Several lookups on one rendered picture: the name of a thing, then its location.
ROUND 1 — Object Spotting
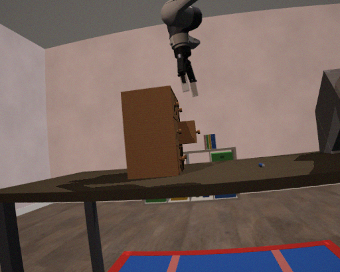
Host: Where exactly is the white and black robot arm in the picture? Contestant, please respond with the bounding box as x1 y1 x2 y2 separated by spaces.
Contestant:
161 0 202 50

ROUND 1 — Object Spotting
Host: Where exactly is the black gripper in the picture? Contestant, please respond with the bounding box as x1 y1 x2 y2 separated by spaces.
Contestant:
174 45 198 97

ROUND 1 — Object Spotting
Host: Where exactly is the brown wooden chest of drawers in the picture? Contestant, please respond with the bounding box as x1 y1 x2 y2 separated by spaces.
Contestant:
121 86 183 179

